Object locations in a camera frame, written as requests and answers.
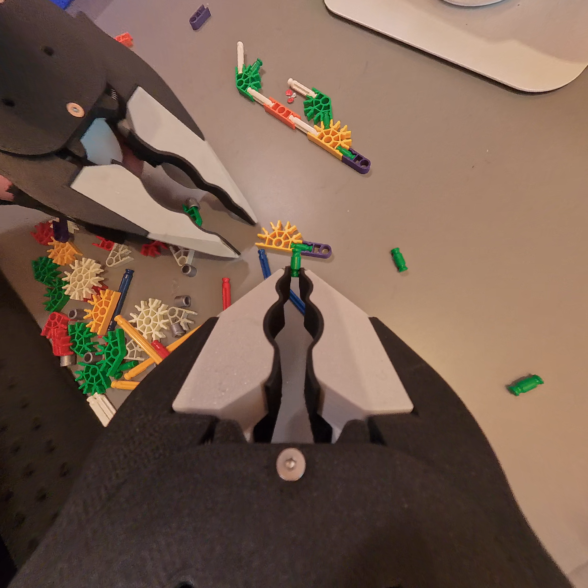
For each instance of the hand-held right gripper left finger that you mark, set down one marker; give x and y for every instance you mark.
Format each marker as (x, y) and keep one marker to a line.
(220, 367)

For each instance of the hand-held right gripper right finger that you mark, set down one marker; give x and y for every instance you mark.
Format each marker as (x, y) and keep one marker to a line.
(363, 367)

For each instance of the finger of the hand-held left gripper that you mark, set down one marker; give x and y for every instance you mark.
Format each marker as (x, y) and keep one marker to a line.
(183, 133)
(138, 202)

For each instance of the pile of colourful toy pieces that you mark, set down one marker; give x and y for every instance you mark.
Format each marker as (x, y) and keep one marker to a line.
(82, 278)

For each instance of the short green rod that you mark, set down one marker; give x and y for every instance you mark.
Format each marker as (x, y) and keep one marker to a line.
(399, 259)
(526, 385)
(295, 265)
(301, 248)

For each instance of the purple clip connector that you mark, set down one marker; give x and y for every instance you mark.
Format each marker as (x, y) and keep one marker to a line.
(319, 250)
(200, 17)

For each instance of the yellow half-circle connector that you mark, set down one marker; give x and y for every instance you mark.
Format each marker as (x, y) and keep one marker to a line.
(278, 236)

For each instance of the person's left hand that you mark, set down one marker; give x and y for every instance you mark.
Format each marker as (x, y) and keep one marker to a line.
(5, 190)

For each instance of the orange slotted connector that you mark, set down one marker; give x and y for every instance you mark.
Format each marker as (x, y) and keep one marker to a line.
(124, 39)

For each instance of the dark blue rod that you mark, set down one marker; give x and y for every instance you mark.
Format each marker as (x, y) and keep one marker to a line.
(265, 266)

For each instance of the assembled multicolour toy model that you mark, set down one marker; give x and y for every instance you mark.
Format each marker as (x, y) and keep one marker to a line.
(331, 135)

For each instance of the black perforated office chair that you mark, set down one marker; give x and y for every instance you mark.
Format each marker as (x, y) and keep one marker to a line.
(36, 413)

